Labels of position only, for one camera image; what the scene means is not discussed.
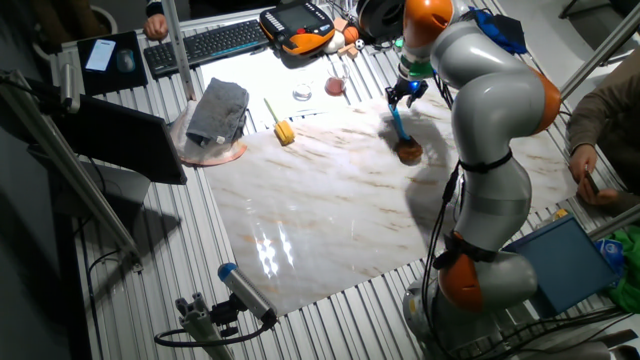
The small orange basketball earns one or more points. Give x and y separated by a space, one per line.
351 35

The black monitor panel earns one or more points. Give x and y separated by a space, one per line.
125 140

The grey cylinder camera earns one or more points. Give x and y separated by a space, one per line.
70 87

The empty clear glass cup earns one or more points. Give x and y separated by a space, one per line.
302 92

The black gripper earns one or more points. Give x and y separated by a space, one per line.
410 86

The black chair base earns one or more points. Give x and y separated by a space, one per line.
625 5

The seated person right hand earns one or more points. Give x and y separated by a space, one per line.
582 160

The silver orange robot arm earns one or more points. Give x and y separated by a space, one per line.
495 100

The seated person right forearm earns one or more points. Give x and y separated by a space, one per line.
610 115

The grey camera blue cap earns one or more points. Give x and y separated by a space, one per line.
247 292

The blue cloth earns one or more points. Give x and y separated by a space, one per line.
500 32

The blue box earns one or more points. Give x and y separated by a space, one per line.
570 265

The black round spool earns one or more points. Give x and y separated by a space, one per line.
380 20

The black mouse pad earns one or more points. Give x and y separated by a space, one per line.
100 82

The dark handheld phone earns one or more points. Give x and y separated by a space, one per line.
592 184

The orange black teach pendant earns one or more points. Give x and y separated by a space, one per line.
300 30

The seated person left forearm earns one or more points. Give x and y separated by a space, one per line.
630 175

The aluminium camera mount profile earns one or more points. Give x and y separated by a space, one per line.
200 325

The marble pattern sheet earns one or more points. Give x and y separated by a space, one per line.
310 210

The glass beaker brown liquid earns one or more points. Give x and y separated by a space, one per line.
335 86

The black keyboard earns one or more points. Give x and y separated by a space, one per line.
210 45

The operator right hand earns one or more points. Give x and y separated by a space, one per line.
156 27

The wooden block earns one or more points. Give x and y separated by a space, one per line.
349 51
341 24

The seated person left hand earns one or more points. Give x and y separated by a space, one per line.
602 197

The aluminium frame pole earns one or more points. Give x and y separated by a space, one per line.
600 50
615 222
179 50

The grey monitor base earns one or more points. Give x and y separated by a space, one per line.
115 190

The grey folded towel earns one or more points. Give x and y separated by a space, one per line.
217 110

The small soccer ball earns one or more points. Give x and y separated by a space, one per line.
359 44

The aluminium frame bar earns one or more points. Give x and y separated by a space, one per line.
75 170

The yellow capped clear bottle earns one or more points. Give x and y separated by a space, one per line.
560 214

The grey computer mouse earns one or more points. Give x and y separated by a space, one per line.
126 61

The white screen smartphone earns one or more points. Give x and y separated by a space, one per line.
100 55

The blue white packet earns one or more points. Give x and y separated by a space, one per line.
607 250

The green bag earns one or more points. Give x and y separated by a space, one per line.
630 290

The operator right forearm dark sleeve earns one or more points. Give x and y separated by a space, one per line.
155 7

